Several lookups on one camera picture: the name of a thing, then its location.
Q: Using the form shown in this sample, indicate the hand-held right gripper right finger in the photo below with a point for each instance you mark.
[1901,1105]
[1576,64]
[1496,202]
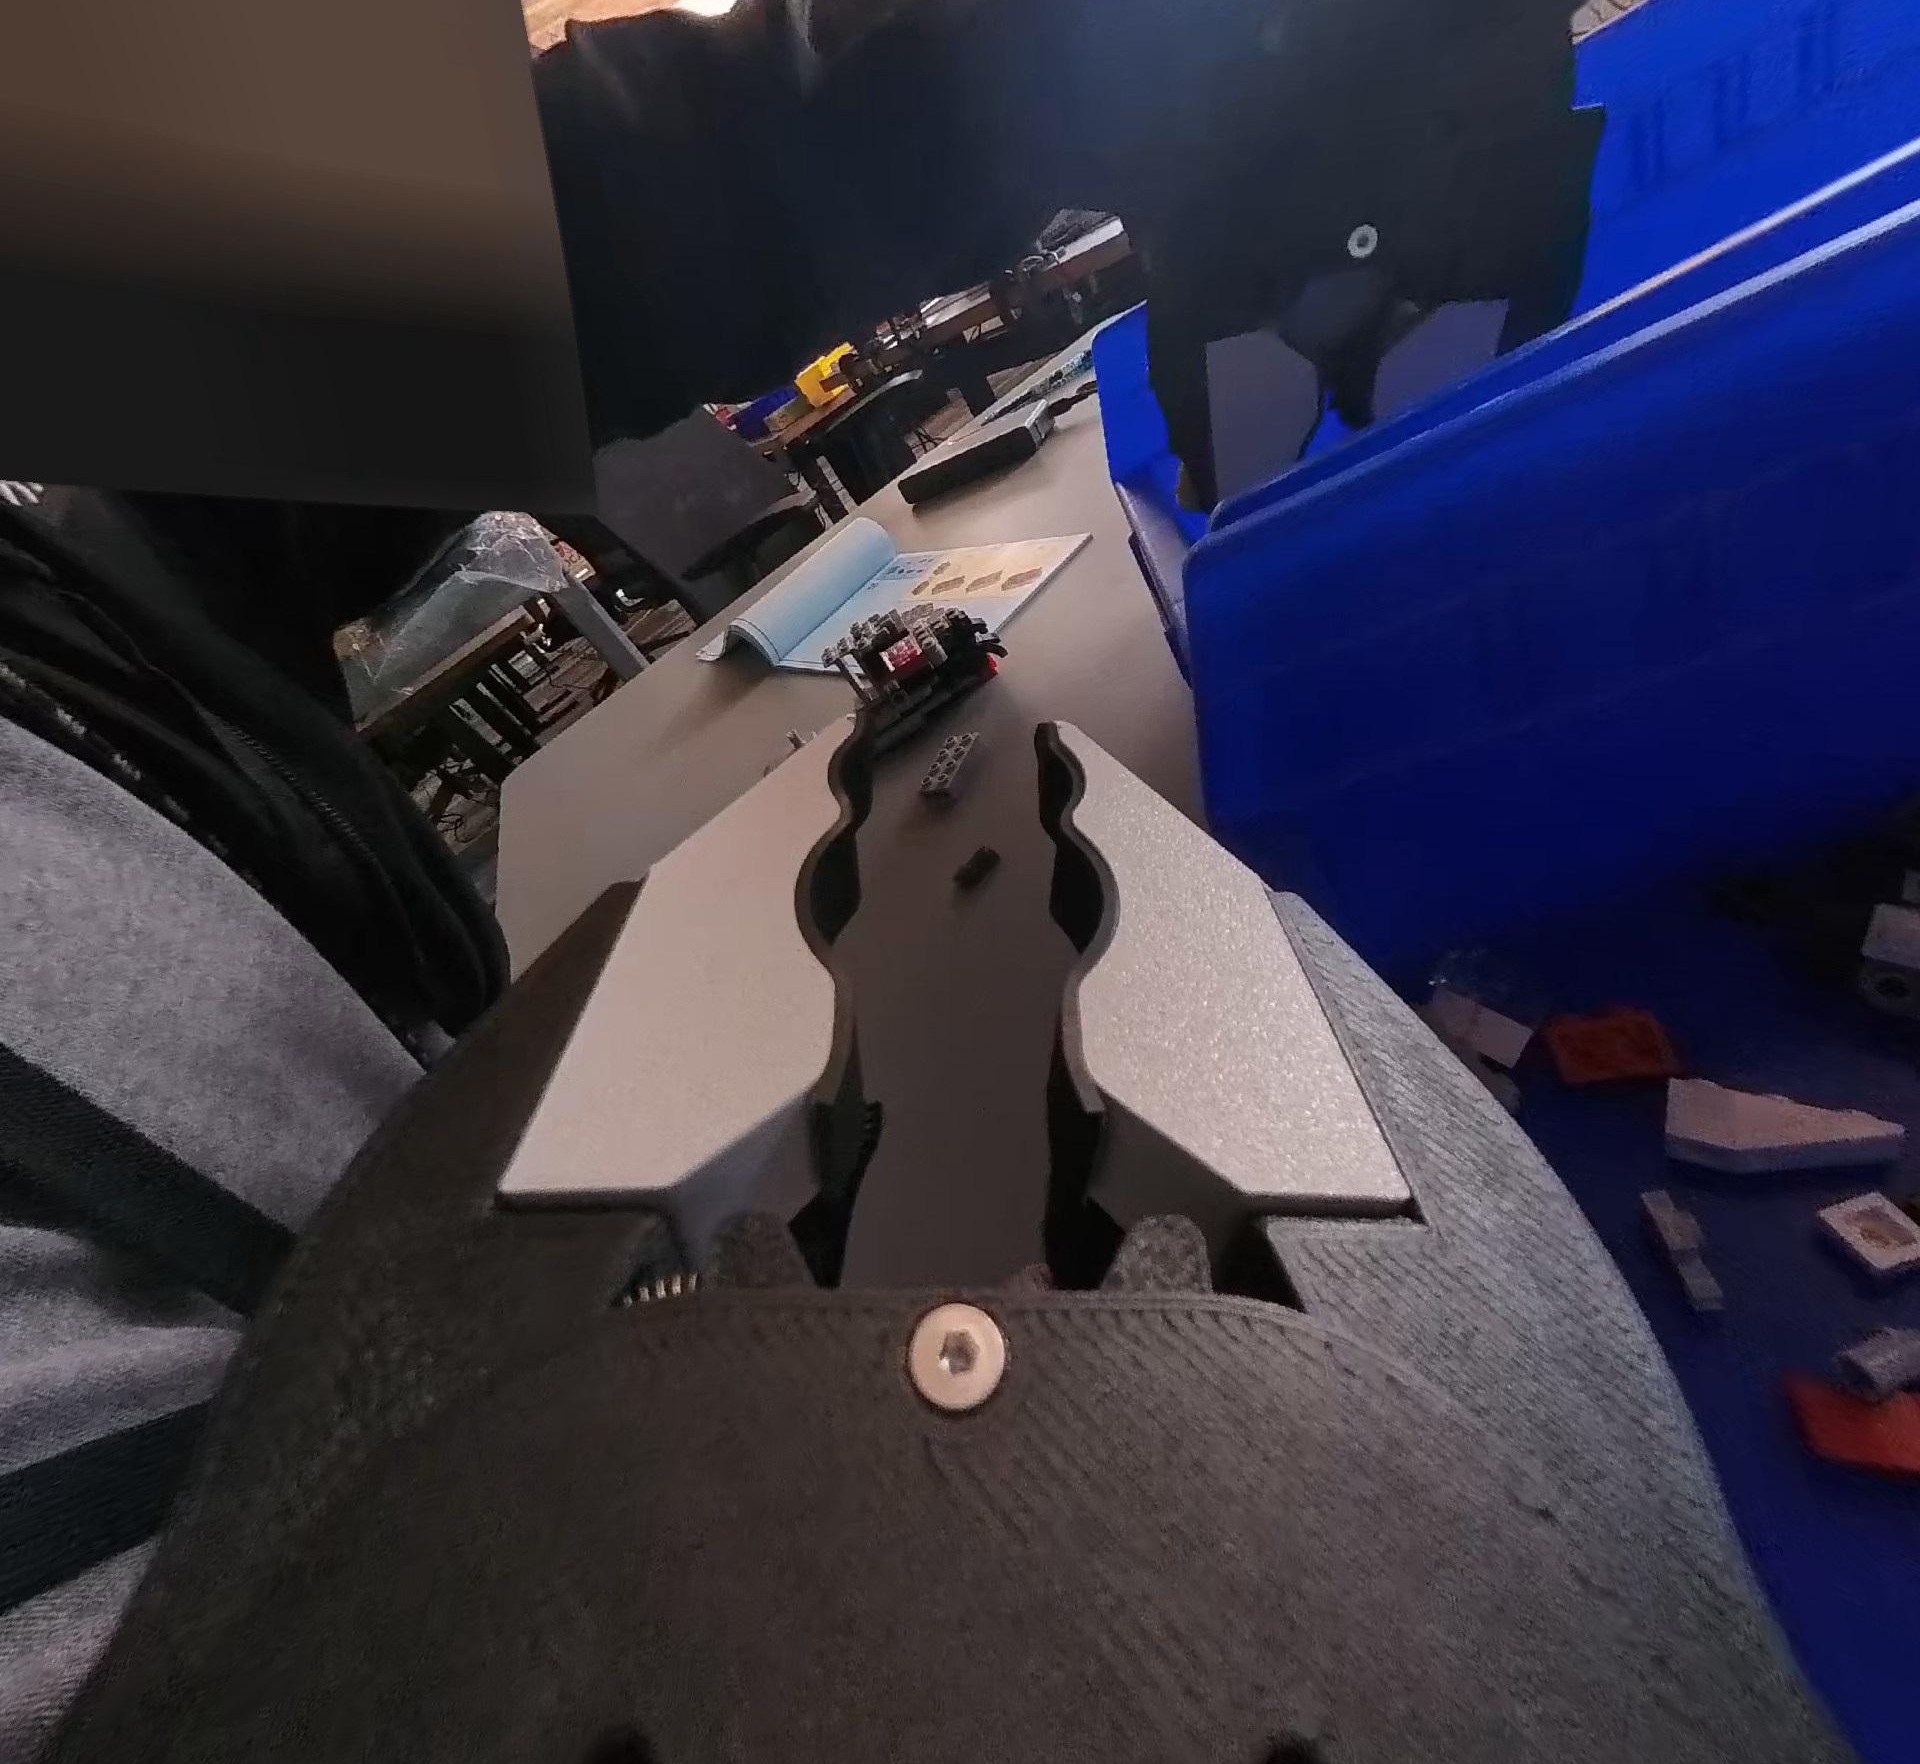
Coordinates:
[1231,1043]

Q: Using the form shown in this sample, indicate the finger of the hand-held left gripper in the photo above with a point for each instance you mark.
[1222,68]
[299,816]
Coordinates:
[1259,400]
[1440,346]

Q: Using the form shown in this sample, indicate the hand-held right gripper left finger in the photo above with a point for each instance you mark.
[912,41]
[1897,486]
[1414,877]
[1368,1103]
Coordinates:
[691,1043]

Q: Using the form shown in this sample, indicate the blue plastic bin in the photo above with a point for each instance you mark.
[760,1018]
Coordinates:
[1724,68]
[1500,668]

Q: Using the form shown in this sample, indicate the dark grey studded toy brick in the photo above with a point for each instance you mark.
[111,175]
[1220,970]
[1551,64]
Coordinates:
[948,766]

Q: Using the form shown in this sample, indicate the grey black toy brick model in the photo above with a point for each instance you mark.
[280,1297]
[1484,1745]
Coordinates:
[916,668]

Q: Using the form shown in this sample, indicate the grey desk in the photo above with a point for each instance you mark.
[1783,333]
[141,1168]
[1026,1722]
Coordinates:
[676,774]

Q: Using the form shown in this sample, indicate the long work table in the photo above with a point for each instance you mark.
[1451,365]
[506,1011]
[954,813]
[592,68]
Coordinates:
[1022,293]

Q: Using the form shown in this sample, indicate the black flat device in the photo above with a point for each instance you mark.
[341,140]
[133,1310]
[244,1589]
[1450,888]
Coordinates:
[975,453]

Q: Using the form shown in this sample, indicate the small black toy brick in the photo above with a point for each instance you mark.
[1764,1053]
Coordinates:
[977,868]

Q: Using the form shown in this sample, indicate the yellow plastic bin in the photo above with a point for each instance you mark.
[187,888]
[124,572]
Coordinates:
[824,381]

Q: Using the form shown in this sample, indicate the dark table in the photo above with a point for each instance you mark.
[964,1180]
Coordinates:
[450,668]

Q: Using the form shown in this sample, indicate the toy brick instruction booklet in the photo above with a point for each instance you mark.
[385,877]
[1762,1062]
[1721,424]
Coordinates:
[842,593]

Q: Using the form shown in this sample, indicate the person's black jacket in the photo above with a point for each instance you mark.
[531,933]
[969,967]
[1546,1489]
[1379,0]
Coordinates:
[301,743]

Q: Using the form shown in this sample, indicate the plastic-wrapped bundle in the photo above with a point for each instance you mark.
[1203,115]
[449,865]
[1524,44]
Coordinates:
[482,556]

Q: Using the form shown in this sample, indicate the black white toy brick pile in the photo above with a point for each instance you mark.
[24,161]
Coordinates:
[1755,1133]

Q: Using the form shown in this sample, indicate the person's grey sweatshirt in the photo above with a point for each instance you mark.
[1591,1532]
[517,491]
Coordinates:
[152,968]

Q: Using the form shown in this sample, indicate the black office chair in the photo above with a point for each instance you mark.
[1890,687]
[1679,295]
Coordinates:
[706,491]

